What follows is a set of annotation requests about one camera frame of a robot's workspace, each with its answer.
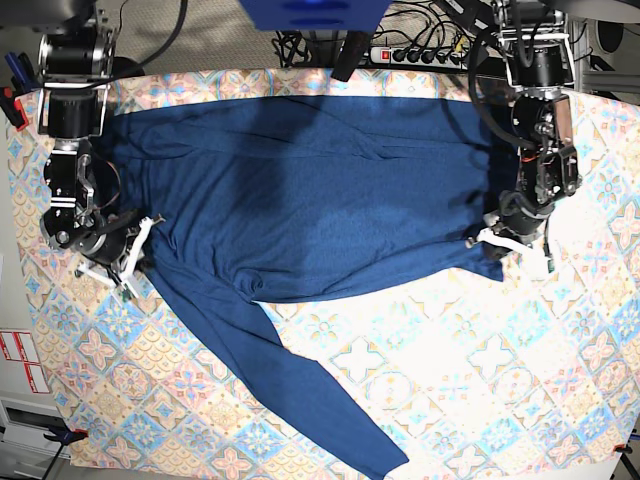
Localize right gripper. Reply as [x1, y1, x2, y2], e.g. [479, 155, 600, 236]
[64, 209, 165, 295]

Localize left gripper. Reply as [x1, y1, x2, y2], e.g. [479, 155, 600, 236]
[465, 191, 555, 280]

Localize blue long-sleeve T-shirt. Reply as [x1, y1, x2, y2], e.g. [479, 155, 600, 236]
[94, 96, 517, 479]

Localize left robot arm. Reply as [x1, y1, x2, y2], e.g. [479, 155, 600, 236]
[467, 1, 582, 278]

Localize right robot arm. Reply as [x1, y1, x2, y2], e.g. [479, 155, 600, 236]
[37, 1, 161, 300]

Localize red white label stickers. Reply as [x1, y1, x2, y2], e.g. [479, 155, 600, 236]
[1, 329, 50, 395]

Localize red black clamp left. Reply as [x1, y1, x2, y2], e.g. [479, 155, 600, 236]
[0, 87, 29, 131]

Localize blue clamp upper left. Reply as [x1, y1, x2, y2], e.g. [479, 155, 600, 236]
[4, 52, 40, 95]

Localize blue clamp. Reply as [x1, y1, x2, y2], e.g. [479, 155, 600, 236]
[4, 52, 40, 95]
[43, 427, 88, 446]

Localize blue clamp lower left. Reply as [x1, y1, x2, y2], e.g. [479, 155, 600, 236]
[43, 427, 88, 446]

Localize orange clamp lower right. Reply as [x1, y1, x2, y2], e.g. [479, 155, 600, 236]
[614, 444, 633, 454]

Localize white power strip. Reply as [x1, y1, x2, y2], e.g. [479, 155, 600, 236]
[369, 46, 467, 70]

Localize dark red black post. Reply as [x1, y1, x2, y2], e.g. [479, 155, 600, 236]
[331, 30, 373, 82]

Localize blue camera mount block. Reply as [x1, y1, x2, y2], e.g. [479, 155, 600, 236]
[240, 0, 392, 32]

